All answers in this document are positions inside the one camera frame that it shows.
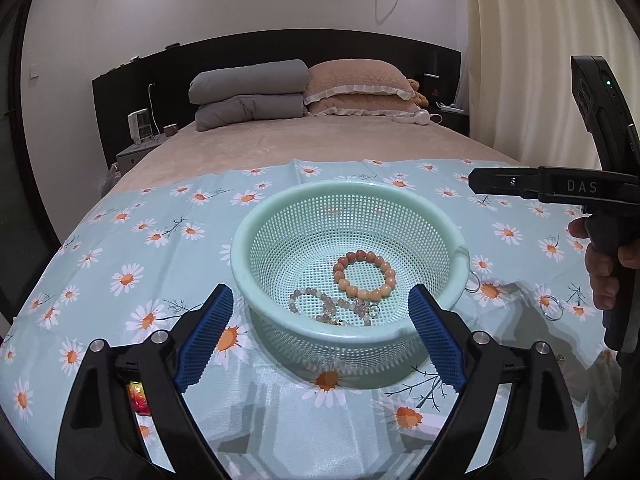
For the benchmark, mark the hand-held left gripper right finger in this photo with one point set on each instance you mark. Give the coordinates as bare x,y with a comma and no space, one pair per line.
435,330

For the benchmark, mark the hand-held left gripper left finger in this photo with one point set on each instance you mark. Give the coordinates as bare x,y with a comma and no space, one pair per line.
210,330

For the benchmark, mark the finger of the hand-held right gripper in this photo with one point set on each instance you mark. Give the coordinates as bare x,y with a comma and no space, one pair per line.
500,180

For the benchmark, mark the iridescent red glass ornament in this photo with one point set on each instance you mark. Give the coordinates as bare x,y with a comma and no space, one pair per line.
137,400

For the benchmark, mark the mint green plastic basket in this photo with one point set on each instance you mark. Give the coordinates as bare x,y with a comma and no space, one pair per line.
280,240

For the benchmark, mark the person's right hand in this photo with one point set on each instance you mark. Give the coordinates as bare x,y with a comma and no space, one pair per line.
602,280

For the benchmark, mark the silver hoop earring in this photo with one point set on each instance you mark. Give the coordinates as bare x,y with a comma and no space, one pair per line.
479,282
544,307

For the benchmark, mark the dark nightstand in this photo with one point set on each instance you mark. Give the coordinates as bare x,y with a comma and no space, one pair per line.
455,122

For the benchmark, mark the white power strip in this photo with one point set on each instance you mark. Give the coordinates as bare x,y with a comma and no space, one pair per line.
448,107

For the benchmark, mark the daisy print blue cloth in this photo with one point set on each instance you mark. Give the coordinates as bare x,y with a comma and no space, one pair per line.
210,240

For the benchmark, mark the white hair dryer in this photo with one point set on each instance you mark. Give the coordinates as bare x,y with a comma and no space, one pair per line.
422,117

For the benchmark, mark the black box red triangle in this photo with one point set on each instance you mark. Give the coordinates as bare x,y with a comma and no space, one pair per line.
433,87

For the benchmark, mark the cream curtain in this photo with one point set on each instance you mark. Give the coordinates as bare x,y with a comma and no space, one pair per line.
525,60

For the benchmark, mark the brown teddy bear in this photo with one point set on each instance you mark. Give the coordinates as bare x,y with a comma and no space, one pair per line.
415,91

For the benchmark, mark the pink frilled pillow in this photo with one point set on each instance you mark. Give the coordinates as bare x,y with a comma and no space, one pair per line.
355,77
360,106

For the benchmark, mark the white plastic bag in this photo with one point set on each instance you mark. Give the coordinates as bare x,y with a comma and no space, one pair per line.
109,180

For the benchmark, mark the grey nightstand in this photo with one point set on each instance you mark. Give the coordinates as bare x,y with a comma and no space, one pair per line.
131,155

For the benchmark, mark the small brown cup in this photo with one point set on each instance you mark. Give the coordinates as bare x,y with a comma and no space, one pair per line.
171,130

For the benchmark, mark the beige bed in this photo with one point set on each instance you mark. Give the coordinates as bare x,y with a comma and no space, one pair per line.
300,140

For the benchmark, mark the small white heater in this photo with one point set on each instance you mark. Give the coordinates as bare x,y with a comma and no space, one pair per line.
139,125

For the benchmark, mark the folded grey duvet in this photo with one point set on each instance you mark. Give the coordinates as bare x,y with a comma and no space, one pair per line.
250,85

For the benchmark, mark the black headboard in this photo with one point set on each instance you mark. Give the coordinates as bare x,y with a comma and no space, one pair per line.
225,55

